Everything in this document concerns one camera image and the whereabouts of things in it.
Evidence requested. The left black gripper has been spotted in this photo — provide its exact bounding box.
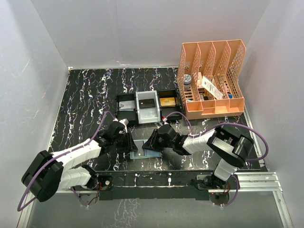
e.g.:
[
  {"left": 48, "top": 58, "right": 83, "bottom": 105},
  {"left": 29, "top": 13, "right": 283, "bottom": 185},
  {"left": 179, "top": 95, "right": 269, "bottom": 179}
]
[{"left": 113, "top": 130, "right": 137, "bottom": 152}]

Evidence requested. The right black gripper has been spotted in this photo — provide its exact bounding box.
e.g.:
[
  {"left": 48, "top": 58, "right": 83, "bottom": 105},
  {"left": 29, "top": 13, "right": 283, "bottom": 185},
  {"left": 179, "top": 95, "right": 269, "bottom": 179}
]
[{"left": 142, "top": 129, "right": 174, "bottom": 152}]

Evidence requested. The dark grey credit card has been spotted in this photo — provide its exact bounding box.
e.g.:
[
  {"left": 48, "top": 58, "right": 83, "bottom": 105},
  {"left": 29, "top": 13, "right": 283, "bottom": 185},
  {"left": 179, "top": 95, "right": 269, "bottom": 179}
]
[{"left": 133, "top": 140, "right": 145, "bottom": 159}]

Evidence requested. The green card holder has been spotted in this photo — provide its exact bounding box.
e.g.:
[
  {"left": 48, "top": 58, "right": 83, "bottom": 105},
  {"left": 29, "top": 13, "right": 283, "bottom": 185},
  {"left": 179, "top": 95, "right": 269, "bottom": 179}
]
[{"left": 130, "top": 140, "right": 162, "bottom": 160}]

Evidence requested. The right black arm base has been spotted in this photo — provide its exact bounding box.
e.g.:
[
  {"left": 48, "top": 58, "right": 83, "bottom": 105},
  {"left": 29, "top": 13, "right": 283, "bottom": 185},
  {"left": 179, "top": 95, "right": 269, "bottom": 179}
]
[{"left": 191, "top": 174, "right": 240, "bottom": 192}]

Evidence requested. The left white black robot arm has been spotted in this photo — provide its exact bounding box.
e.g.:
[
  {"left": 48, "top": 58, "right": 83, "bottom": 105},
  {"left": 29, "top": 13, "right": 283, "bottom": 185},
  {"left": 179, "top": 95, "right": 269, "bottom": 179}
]
[{"left": 21, "top": 119, "right": 138, "bottom": 202}]

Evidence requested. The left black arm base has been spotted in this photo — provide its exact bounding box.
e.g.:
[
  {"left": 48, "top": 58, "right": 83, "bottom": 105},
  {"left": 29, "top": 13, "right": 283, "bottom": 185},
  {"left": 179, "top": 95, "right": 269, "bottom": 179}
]
[{"left": 82, "top": 175, "right": 113, "bottom": 191}]

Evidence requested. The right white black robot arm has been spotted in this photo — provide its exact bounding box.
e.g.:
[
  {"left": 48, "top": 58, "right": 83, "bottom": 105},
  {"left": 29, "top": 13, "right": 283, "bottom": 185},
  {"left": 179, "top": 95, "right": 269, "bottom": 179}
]
[{"left": 142, "top": 124, "right": 254, "bottom": 189}]

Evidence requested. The black credit card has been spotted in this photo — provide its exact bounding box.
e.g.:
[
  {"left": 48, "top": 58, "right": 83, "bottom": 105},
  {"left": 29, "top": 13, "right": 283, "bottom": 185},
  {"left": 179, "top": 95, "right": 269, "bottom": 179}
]
[{"left": 139, "top": 98, "right": 155, "bottom": 109}]

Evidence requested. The gold credit card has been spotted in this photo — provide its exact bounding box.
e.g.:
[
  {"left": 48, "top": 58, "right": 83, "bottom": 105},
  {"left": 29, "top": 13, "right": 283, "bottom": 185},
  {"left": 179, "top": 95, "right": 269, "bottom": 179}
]
[{"left": 160, "top": 97, "right": 176, "bottom": 107}]

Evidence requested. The white middle tray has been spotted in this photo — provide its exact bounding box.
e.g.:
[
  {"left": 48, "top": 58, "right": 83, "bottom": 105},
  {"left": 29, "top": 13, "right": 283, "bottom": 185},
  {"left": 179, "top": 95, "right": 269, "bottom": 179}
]
[{"left": 135, "top": 90, "right": 160, "bottom": 124}]

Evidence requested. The left black tray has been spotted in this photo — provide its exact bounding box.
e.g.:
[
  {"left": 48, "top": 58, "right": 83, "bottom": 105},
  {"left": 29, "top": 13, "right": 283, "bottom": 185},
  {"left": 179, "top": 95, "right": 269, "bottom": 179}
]
[{"left": 116, "top": 93, "right": 138, "bottom": 126}]

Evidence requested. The black tray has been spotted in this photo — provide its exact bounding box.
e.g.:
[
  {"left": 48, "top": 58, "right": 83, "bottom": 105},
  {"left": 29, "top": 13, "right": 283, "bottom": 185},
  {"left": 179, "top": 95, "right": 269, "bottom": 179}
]
[
  {"left": 158, "top": 89, "right": 183, "bottom": 121},
  {"left": 116, "top": 93, "right": 138, "bottom": 126}
]

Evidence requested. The right black tray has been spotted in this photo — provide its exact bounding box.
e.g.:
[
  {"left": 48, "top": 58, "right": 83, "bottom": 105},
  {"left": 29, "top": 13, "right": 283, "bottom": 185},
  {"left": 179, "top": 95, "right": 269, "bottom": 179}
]
[{"left": 158, "top": 89, "right": 183, "bottom": 121}]

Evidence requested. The small round jar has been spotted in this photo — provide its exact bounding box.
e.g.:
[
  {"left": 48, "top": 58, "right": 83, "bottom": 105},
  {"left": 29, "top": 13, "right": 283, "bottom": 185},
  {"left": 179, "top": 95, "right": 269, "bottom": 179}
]
[{"left": 183, "top": 74, "right": 192, "bottom": 89}]

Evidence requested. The white paper packet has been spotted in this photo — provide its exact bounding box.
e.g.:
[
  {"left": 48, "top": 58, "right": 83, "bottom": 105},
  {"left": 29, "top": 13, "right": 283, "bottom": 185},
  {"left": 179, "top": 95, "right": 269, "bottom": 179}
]
[{"left": 201, "top": 76, "right": 223, "bottom": 100}]

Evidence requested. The orange file organizer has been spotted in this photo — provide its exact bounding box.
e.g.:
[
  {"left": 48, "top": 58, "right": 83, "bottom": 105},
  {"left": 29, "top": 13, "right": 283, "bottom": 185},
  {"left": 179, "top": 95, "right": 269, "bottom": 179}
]
[{"left": 177, "top": 39, "right": 246, "bottom": 120}]

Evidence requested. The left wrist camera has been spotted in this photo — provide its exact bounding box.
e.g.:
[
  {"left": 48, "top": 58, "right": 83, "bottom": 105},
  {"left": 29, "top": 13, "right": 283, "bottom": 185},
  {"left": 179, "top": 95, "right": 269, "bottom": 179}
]
[{"left": 113, "top": 118, "right": 129, "bottom": 131}]

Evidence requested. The aluminium frame rail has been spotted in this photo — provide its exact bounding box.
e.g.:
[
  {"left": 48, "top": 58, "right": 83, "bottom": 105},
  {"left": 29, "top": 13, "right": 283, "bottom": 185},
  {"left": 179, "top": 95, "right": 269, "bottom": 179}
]
[{"left": 18, "top": 171, "right": 293, "bottom": 228}]

